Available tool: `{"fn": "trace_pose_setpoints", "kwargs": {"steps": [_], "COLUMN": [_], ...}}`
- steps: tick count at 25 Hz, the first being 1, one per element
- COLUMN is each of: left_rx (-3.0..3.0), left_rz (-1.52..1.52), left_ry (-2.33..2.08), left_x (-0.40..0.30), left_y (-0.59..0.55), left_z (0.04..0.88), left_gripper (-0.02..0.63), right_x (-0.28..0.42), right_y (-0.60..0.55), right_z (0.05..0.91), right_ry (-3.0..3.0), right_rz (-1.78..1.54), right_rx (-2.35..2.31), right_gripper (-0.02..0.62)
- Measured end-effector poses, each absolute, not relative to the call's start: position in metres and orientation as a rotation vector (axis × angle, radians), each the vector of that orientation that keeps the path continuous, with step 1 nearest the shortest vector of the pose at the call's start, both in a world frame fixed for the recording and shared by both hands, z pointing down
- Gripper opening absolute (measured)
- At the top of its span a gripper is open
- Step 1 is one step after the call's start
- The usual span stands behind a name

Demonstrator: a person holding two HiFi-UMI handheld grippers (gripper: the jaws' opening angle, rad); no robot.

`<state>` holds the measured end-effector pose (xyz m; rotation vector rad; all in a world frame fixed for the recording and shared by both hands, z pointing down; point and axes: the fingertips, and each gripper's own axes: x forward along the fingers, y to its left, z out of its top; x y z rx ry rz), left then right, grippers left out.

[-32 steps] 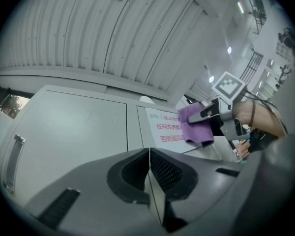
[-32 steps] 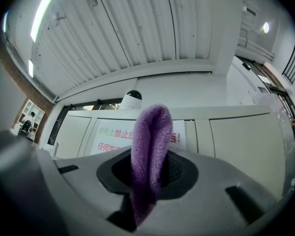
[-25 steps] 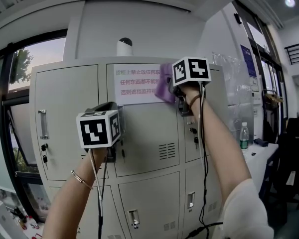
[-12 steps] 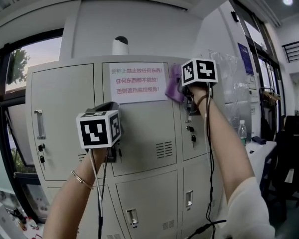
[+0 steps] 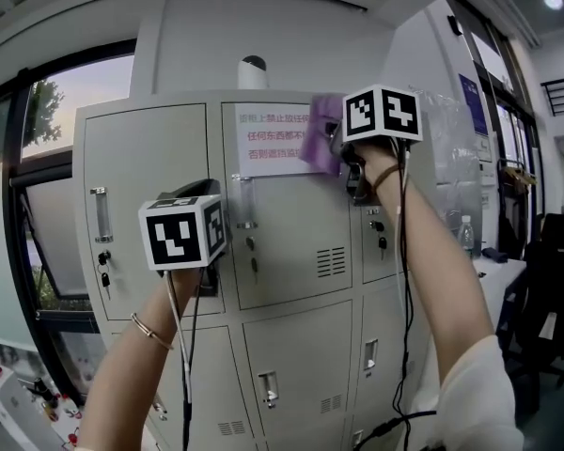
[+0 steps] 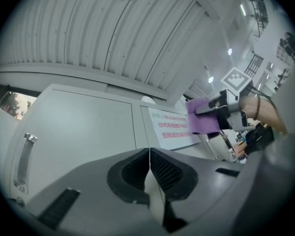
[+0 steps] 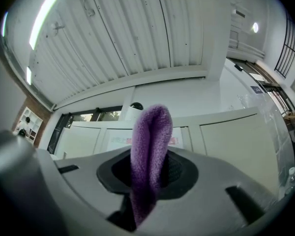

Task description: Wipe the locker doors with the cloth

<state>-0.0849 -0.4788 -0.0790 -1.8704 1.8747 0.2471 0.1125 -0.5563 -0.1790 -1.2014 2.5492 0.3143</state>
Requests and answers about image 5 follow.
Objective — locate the black window frame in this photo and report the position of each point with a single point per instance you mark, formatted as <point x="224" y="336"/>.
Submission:
<point x="16" y="167"/>

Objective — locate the white security camera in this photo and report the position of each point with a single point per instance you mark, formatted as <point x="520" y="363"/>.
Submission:
<point x="253" y="75"/>

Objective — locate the person's white right sleeve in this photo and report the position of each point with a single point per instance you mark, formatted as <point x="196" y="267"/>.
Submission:
<point x="474" y="402"/>

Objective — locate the green tree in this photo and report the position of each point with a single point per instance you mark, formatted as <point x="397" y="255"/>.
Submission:
<point x="42" y="106"/>

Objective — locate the green label water bottle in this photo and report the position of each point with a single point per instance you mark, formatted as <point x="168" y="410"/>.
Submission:
<point x="466" y="240"/>

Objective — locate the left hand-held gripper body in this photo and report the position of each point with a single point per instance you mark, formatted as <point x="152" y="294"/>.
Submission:
<point x="174" y="237"/>

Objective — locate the person's right hand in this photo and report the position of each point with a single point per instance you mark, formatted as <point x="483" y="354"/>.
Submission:
<point x="380" y="155"/>

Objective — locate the grey metal locker cabinet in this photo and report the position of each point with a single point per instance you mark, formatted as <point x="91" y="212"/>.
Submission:
<point x="145" y="158"/>

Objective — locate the black key in lock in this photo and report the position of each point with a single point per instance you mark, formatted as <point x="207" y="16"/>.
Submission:
<point x="378" y="226"/>
<point x="104" y="257"/>
<point x="250" y="242"/>

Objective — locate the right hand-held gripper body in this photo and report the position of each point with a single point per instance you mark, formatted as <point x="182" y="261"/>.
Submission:
<point x="380" y="115"/>

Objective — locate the grey metal locker door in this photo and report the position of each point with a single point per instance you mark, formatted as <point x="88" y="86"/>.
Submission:
<point x="286" y="233"/>

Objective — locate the black bottle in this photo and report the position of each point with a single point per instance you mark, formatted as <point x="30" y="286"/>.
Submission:
<point x="44" y="393"/>

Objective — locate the white side counter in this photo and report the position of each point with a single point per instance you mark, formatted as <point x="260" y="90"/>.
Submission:
<point x="496" y="280"/>

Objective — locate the blue wall poster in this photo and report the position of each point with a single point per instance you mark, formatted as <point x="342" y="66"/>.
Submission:
<point x="472" y="104"/>

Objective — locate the person's right forearm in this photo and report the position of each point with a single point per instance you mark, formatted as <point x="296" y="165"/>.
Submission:
<point x="432" y="275"/>

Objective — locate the person's left forearm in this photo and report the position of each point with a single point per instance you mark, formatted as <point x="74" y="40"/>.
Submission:
<point x="122" y="369"/>

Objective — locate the dark folded cloth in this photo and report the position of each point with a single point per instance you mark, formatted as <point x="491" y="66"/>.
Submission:
<point x="494" y="255"/>

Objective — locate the white paper notice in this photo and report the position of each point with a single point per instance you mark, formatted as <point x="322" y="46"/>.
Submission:
<point x="263" y="127"/>

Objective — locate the black office chair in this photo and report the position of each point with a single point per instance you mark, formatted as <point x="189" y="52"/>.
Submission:
<point x="554" y="270"/>

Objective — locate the black wall sensor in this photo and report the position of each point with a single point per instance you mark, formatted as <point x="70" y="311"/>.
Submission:
<point x="455" y="26"/>

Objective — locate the clear plastic sheet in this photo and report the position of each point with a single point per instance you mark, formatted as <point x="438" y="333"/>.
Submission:
<point x="451" y="158"/>

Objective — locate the purple cloth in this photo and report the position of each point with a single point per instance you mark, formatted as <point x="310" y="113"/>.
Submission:
<point x="317" y="148"/>

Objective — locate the white water dispenser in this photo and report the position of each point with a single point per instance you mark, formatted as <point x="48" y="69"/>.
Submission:
<point x="19" y="416"/>

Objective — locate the brown wrist band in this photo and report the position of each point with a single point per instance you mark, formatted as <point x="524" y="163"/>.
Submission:
<point x="386" y="173"/>

